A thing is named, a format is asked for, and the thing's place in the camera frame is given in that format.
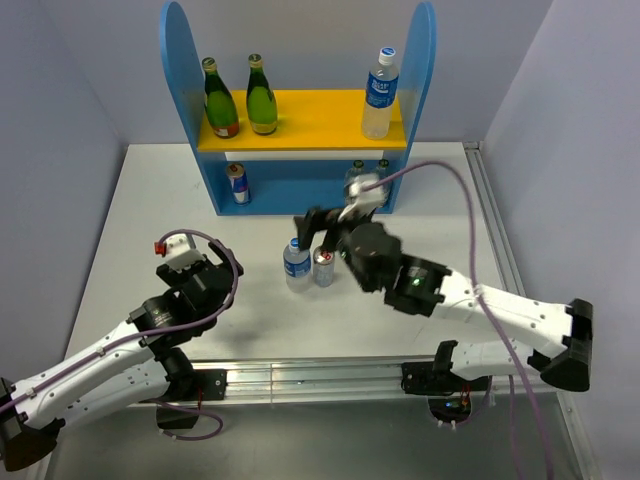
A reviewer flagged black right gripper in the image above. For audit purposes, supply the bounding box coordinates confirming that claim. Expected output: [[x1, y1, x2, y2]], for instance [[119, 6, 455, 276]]
[[294, 200, 375, 291]]

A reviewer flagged silver blue can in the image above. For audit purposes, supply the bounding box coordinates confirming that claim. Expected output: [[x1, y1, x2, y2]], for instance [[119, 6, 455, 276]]
[[312, 246, 335, 288], [225, 163, 251, 205]]

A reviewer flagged green glass bottle gold cap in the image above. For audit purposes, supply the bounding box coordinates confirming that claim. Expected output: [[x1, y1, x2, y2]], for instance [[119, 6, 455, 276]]
[[246, 53, 278, 135]]

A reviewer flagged blue label water bottle front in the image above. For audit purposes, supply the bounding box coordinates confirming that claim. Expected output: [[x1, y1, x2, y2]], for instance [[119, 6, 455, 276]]
[[361, 47, 399, 140]]

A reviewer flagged blue label water bottle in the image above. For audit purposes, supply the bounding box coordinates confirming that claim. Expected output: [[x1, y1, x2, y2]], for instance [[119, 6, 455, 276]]
[[361, 47, 399, 140], [283, 237, 311, 293]]

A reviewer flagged green glass bottle orange label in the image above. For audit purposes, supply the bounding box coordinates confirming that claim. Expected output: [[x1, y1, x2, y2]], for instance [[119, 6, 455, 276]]
[[201, 57, 239, 139]]

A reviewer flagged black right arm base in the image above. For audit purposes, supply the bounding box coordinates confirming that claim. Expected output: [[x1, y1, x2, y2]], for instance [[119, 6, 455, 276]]
[[400, 362, 491, 424]]

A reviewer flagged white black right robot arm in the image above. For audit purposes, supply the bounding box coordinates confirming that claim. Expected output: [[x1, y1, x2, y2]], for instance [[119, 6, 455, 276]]
[[294, 208, 593, 396]]

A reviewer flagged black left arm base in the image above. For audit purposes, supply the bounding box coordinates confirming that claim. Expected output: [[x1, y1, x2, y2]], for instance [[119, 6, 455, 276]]
[[140, 369, 227, 441]]

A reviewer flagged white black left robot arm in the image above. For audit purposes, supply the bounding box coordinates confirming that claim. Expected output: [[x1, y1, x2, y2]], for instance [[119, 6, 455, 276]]
[[1, 242, 244, 472]]

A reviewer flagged blue and yellow shelf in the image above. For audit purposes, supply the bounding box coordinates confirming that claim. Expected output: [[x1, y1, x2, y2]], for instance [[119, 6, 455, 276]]
[[159, 1, 437, 215]]

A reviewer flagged blue label water bottle rear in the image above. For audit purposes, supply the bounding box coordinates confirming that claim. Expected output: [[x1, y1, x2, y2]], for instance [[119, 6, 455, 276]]
[[283, 237, 311, 293]]

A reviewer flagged clear soda water bottle left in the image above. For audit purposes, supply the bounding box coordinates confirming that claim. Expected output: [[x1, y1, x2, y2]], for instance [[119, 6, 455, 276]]
[[344, 160, 366, 188]]

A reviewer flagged clear soda water bottle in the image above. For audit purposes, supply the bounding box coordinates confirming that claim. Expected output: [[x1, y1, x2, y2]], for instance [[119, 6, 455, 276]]
[[375, 159, 392, 204], [344, 160, 366, 188]]

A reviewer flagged clear soda water bottle right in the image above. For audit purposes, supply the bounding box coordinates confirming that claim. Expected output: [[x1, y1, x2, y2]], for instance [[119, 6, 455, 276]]
[[375, 159, 392, 204]]

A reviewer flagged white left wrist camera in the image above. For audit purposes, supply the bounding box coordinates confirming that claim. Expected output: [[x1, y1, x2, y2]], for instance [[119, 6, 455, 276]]
[[154, 233, 205, 272]]

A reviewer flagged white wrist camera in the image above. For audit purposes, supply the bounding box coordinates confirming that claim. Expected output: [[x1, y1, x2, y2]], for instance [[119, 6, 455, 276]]
[[154, 233, 205, 272], [338, 173, 388, 221]]

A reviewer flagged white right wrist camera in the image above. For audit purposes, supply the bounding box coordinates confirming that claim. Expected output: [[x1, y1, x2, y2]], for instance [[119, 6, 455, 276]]
[[338, 173, 388, 221]]

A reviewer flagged aluminium front rail frame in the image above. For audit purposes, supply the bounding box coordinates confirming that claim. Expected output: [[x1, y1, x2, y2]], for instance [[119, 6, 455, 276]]
[[24, 349, 601, 480]]

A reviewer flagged aluminium rail frame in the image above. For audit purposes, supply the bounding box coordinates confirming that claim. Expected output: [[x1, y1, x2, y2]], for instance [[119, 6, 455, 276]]
[[24, 349, 601, 480], [462, 141, 546, 351]]

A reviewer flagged aluminium right rail frame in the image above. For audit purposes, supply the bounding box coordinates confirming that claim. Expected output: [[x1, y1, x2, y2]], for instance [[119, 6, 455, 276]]
[[462, 141, 546, 351]]

